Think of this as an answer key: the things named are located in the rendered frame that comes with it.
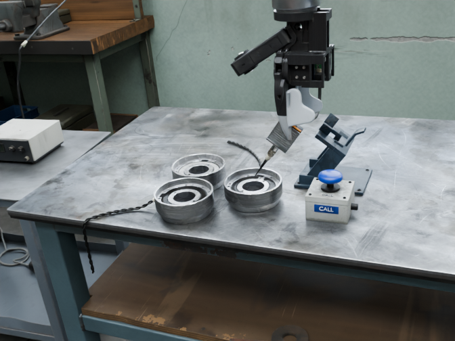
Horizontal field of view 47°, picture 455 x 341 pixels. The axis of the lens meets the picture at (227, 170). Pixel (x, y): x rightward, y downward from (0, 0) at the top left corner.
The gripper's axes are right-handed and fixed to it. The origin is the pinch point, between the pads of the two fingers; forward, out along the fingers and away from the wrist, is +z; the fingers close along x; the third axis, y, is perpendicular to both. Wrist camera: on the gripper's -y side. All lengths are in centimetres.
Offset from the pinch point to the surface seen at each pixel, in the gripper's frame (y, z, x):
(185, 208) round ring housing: -13.7, 9.5, -14.8
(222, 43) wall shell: -83, 21, 153
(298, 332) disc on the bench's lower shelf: 3.4, 37.3, -8.6
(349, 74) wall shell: -21, 35, 156
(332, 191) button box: 8.9, 8.4, -5.3
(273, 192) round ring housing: -1.1, 9.6, -5.7
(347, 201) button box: 11.8, 8.9, -7.1
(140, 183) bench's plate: -30.7, 12.9, -2.8
